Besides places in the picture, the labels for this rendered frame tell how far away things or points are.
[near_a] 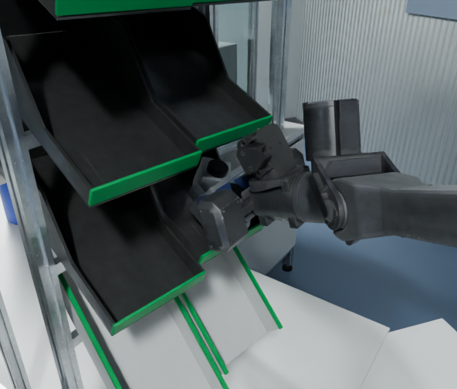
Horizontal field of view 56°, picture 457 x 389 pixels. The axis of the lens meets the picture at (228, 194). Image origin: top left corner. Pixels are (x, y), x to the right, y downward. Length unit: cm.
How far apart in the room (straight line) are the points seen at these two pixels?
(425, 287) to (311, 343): 173
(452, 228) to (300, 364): 65
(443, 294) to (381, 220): 226
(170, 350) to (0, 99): 41
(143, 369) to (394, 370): 50
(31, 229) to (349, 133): 34
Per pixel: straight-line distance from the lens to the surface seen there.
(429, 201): 31
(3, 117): 46
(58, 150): 43
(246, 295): 77
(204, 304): 72
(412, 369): 96
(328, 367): 91
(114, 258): 55
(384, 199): 35
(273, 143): 48
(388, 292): 252
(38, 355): 99
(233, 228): 47
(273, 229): 212
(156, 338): 66
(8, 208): 142
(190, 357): 68
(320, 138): 44
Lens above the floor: 154
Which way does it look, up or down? 28 degrees down
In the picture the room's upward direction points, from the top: straight up
